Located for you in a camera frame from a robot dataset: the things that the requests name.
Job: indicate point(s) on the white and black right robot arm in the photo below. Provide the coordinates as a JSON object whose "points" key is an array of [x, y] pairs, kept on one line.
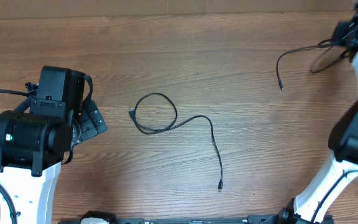
{"points": [[341, 167]]}

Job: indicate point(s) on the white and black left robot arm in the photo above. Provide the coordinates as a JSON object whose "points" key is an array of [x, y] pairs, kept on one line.
{"points": [[38, 137]]}

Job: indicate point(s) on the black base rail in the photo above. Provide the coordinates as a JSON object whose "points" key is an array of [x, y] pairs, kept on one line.
{"points": [[103, 217]]}

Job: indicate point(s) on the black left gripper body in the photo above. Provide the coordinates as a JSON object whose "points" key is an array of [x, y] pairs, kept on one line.
{"points": [[87, 124]]}

